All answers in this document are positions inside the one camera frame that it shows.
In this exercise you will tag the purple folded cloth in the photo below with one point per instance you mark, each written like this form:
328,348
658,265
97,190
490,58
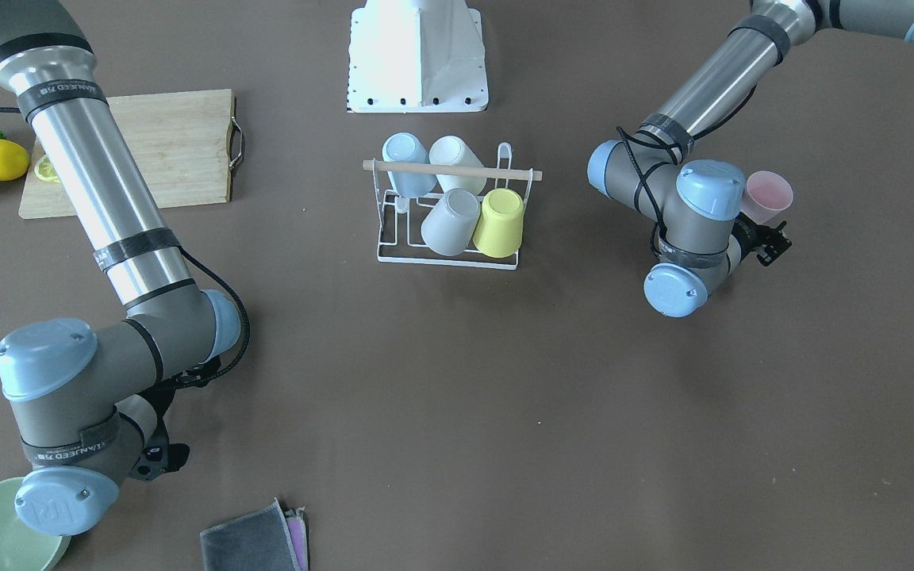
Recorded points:
296,527

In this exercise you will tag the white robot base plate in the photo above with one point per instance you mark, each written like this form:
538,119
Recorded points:
416,57

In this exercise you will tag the lemon slice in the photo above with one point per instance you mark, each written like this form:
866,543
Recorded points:
44,170

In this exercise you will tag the grey plastic cup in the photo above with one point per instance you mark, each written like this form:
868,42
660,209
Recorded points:
449,226

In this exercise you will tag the cream white plastic cup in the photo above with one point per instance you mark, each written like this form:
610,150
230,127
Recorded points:
451,151

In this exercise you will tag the yellow plastic cup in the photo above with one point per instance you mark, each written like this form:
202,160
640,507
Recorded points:
500,226

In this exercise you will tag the grey folded cloth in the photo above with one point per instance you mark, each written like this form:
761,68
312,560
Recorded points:
256,541

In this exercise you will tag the light blue plastic cup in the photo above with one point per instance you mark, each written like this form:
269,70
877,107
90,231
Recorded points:
404,147

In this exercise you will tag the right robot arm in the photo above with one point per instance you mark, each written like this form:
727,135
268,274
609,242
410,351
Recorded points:
89,403

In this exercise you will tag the white wire cup rack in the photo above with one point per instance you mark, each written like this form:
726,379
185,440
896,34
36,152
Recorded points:
399,219

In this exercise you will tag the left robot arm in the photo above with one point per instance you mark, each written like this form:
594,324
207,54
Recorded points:
700,235

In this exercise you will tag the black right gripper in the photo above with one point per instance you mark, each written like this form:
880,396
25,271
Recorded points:
157,421

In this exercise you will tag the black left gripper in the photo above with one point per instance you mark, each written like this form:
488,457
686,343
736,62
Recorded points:
747,235

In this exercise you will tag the pink plastic cup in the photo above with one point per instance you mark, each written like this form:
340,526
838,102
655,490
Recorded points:
766,196

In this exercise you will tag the bamboo cutting board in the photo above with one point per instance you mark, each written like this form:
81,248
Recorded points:
182,143

